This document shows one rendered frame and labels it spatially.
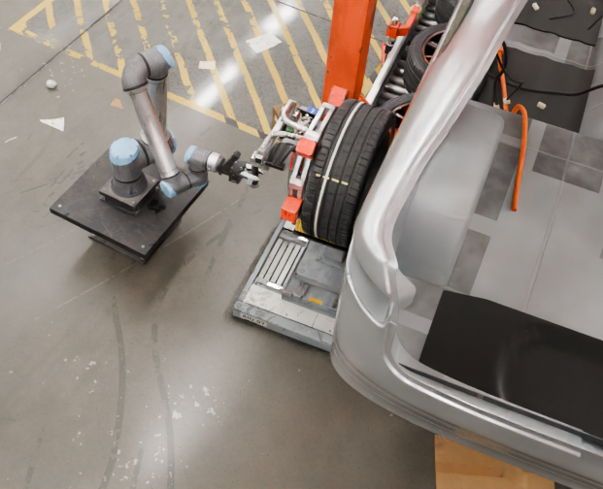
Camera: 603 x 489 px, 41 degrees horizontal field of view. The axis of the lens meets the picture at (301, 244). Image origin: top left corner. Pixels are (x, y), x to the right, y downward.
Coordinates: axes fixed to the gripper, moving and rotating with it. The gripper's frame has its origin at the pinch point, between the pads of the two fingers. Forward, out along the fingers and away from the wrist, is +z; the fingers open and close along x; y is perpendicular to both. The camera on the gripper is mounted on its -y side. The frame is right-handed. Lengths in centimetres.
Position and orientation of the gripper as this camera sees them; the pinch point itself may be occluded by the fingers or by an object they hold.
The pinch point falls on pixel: (258, 175)
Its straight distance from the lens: 374.5
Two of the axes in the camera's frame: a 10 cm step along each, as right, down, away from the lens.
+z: 9.3, 3.3, -1.7
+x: -3.7, 7.2, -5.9
